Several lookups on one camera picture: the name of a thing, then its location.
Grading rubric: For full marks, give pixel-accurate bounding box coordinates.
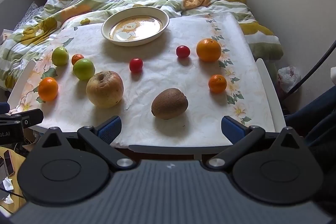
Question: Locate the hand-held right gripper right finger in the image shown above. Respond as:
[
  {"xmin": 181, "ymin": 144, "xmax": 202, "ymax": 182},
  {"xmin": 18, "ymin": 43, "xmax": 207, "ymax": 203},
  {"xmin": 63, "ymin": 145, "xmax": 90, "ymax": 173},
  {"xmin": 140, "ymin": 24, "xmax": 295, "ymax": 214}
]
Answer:
[{"xmin": 206, "ymin": 116, "xmax": 311, "ymax": 170}]

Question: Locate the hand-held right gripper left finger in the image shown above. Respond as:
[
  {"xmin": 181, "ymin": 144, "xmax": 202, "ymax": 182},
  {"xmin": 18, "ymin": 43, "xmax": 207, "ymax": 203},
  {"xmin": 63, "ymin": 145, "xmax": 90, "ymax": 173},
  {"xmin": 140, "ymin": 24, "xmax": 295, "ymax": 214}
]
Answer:
[{"xmin": 34, "ymin": 116, "xmax": 137, "ymax": 172}]

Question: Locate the medium orange tangerine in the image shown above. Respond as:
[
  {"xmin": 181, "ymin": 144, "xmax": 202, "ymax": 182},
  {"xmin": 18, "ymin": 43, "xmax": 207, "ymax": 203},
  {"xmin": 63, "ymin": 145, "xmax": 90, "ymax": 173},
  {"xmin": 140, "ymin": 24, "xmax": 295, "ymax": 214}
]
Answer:
[
  {"xmin": 208, "ymin": 74, "xmax": 227, "ymax": 94},
  {"xmin": 38, "ymin": 77, "xmax": 59, "ymax": 102}
]

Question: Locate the large yellow apple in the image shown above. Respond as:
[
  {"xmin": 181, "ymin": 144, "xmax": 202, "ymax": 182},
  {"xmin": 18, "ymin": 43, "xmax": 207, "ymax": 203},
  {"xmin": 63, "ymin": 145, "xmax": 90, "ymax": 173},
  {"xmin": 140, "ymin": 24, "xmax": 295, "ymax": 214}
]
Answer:
[{"xmin": 86, "ymin": 70, "xmax": 124, "ymax": 108}]

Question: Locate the brown kiwi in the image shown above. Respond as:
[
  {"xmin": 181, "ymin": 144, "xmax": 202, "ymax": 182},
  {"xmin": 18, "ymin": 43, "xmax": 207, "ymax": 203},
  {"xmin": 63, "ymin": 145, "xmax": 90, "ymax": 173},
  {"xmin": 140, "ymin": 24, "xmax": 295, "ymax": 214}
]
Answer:
[{"xmin": 151, "ymin": 88, "xmax": 189, "ymax": 120}]

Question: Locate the small green apple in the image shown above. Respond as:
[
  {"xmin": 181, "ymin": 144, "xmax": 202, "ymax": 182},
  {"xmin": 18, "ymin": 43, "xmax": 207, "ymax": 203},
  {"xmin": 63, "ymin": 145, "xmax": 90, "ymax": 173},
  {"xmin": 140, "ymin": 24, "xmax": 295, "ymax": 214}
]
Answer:
[{"xmin": 51, "ymin": 46, "xmax": 70, "ymax": 66}]

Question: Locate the red cherry tomato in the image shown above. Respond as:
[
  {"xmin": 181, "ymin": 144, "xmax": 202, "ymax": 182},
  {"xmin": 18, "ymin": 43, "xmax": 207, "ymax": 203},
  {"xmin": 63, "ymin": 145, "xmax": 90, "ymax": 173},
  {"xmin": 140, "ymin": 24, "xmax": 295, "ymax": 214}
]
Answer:
[
  {"xmin": 129, "ymin": 58, "xmax": 144, "ymax": 73},
  {"xmin": 176, "ymin": 45, "xmax": 190, "ymax": 58}
]

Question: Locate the small tangerine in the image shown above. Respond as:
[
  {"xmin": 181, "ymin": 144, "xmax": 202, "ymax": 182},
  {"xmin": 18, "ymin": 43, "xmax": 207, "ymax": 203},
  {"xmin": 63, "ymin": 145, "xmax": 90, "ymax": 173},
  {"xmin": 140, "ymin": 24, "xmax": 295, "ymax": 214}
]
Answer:
[{"xmin": 71, "ymin": 54, "xmax": 85, "ymax": 65}]

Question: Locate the large orange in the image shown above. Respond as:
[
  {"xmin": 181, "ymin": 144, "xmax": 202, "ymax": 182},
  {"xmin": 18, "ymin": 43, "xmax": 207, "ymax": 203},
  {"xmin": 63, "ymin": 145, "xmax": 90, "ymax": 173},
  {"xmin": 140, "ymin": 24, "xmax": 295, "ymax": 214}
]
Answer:
[{"xmin": 196, "ymin": 39, "xmax": 222, "ymax": 62}]

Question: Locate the cream bowl with bear print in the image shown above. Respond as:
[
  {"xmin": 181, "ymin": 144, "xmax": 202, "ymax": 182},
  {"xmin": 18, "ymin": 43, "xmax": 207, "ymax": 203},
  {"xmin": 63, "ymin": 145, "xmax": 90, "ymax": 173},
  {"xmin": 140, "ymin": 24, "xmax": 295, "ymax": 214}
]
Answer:
[{"xmin": 101, "ymin": 6, "xmax": 170, "ymax": 46}]

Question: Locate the wooden side table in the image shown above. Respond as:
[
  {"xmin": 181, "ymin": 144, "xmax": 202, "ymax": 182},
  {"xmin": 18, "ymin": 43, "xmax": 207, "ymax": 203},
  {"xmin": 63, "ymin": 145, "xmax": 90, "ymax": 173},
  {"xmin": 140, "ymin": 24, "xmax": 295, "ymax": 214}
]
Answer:
[{"xmin": 0, "ymin": 147, "xmax": 29, "ymax": 214}]

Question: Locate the smartphone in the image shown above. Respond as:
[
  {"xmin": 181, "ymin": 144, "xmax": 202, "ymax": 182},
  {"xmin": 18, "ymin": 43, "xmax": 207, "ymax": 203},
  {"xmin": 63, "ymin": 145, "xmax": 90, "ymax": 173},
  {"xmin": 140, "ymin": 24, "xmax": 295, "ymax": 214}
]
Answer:
[{"xmin": 3, "ymin": 150, "xmax": 15, "ymax": 177}]

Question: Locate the small white box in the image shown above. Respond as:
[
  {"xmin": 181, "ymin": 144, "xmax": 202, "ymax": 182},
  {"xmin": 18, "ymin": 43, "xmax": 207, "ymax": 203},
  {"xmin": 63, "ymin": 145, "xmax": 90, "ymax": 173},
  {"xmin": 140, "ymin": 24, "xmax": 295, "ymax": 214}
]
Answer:
[{"xmin": 0, "ymin": 29, "xmax": 13, "ymax": 44}]

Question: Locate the floral white tablecloth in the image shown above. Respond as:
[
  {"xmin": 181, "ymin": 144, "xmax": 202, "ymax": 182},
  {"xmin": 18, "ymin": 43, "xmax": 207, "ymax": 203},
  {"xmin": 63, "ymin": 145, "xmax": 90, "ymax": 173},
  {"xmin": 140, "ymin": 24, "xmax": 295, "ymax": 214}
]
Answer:
[{"xmin": 16, "ymin": 14, "xmax": 276, "ymax": 148}]

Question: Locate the white plastic bag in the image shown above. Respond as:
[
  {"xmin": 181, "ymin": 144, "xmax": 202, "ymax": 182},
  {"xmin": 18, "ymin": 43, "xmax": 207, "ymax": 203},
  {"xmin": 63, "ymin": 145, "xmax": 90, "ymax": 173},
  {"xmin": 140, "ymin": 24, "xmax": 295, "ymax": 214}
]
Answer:
[{"xmin": 278, "ymin": 66, "xmax": 301, "ymax": 93}]

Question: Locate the person's dark blue clothing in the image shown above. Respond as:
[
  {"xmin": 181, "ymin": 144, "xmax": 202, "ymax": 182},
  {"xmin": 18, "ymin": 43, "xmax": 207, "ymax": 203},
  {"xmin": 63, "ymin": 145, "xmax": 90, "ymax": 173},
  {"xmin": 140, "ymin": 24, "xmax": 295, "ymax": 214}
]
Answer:
[{"xmin": 285, "ymin": 86, "xmax": 336, "ymax": 151}]

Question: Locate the blue patterned pillow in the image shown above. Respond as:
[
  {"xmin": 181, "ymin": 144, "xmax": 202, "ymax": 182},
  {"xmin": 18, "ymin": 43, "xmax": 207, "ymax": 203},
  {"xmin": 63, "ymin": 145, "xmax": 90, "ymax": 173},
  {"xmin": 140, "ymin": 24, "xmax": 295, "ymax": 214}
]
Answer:
[{"xmin": 16, "ymin": 2, "xmax": 45, "ymax": 30}]

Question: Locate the green yellow floral blanket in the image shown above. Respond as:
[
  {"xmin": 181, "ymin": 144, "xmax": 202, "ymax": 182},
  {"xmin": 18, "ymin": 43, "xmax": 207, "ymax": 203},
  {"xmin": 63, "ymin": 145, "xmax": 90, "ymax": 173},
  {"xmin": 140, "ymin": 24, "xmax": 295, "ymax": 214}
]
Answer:
[{"xmin": 0, "ymin": 0, "xmax": 284, "ymax": 88}]

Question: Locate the white table frame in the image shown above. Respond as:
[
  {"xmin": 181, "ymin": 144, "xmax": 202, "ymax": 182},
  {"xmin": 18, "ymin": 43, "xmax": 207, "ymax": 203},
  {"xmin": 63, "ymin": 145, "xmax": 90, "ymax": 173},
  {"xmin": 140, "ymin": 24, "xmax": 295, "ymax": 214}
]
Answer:
[{"xmin": 7, "ymin": 58, "xmax": 286, "ymax": 161}]

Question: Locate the black cable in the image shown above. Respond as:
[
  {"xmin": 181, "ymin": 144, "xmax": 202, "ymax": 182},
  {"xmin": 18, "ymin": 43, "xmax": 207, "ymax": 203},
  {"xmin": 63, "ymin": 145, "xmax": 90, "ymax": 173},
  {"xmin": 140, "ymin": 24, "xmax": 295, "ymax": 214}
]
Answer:
[{"xmin": 285, "ymin": 40, "xmax": 336, "ymax": 98}]

